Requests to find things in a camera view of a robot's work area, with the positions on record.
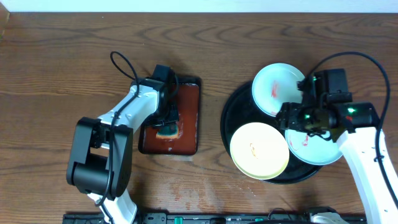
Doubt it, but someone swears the green yellow sponge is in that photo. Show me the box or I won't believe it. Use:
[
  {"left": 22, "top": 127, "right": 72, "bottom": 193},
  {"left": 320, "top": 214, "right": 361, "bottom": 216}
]
[{"left": 155, "top": 123, "right": 179, "bottom": 139}]

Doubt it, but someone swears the pale green plate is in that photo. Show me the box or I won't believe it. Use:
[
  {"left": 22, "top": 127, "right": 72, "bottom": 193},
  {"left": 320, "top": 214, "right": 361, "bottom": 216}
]
[
  {"left": 252, "top": 63, "right": 305, "bottom": 117},
  {"left": 285, "top": 129, "right": 343, "bottom": 166}
]

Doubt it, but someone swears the yellow plate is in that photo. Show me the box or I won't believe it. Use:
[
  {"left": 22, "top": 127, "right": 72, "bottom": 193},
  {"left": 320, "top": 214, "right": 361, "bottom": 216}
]
[{"left": 229, "top": 123, "right": 290, "bottom": 180}]

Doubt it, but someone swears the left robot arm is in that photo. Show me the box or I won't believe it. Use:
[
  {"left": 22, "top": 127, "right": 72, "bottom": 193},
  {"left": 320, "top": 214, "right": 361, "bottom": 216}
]
[{"left": 66, "top": 65, "right": 178, "bottom": 223}]

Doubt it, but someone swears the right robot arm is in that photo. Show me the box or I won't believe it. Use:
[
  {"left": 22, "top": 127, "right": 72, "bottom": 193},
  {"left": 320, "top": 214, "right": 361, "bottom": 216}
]
[{"left": 276, "top": 69, "right": 397, "bottom": 223}]

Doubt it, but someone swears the rectangular black red tray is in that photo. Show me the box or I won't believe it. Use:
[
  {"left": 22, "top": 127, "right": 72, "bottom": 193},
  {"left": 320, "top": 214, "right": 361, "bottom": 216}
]
[{"left": 138, "top": 77, "right": 201, "bottom": 156}]

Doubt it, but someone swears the round black tray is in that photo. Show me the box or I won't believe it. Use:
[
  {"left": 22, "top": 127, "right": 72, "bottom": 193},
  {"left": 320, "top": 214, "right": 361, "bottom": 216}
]
[{"left": 220, "top": 82, "right": 321, "bottom": 185}]

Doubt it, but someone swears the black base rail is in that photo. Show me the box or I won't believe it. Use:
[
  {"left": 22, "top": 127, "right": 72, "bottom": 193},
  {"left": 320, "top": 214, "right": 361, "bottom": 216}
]
[{"left": 62, "top": 206, "right": 368, "bottom": 224}]

